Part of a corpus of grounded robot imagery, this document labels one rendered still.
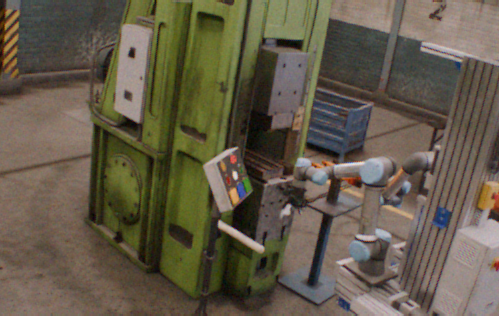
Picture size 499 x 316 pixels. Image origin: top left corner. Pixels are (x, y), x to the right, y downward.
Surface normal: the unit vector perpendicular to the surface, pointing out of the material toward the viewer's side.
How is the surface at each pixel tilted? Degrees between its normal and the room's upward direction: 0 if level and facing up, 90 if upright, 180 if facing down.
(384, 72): 90
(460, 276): 90
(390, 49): 90
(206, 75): 89
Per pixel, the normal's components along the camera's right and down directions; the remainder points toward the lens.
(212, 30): -0.69, 0.12
